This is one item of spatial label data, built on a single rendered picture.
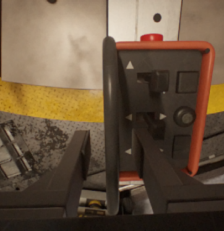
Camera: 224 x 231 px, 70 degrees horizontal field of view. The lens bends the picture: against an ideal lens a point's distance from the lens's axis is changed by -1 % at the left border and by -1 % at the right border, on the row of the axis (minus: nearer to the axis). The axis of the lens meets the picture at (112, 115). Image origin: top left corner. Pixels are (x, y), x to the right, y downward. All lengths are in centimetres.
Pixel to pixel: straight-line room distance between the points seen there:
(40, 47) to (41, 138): 64
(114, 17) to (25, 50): 51
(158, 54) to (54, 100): 92
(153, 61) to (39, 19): 61
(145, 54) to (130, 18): 13
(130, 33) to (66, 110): 82
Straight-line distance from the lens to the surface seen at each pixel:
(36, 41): 77
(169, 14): 36
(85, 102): 105
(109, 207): 17
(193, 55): 25
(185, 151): 27
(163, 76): 17
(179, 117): 25
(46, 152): 124
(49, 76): 75
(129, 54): 22
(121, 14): 35
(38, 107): 113
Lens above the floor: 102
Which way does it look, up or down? 73 degrees down
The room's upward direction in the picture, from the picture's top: 174 degrees clockwise
